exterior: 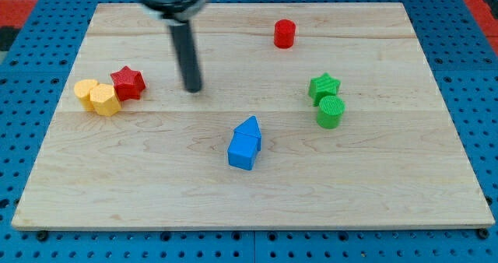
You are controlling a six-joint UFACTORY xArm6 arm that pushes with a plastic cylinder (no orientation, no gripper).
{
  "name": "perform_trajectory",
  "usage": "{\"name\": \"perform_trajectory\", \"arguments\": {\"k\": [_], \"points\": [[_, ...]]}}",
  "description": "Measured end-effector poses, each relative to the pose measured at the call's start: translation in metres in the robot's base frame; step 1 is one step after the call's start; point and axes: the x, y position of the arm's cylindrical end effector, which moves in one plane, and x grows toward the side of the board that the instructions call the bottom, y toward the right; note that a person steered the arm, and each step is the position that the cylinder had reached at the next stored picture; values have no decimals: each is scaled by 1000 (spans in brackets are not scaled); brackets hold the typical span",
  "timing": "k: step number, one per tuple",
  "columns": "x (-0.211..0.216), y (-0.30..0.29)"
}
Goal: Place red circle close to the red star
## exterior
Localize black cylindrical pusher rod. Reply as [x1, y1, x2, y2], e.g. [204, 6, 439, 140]
[168, 21, 202, 93]

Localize yellow hexagon block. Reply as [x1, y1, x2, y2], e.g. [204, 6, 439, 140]
[89, 83, 121, 117]

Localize blue cube block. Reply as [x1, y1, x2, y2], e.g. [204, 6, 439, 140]
[227, 132, 260, 170]

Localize light wooden board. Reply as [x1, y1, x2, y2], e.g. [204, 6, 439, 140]
[12, 3, 495, 231]

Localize blue triangle block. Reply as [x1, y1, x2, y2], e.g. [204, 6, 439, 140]
[234, 115, 262, 151]

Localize yellow cylinder block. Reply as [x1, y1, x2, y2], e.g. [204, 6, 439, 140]
[73, 79, 99, 111]

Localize green star block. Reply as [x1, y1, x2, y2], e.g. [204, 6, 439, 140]
[308, 72, 342, 107]

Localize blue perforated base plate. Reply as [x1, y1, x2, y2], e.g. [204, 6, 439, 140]
[1, 0, 497, 262]

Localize green cylinder block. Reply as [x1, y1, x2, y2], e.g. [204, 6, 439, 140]
[316, 96, 345, 129]

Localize red star block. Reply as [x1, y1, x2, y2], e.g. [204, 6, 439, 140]
[110, 66, 146, 101]

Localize red cylinder block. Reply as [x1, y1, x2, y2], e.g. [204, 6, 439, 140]
[274, 19, 296, 49]

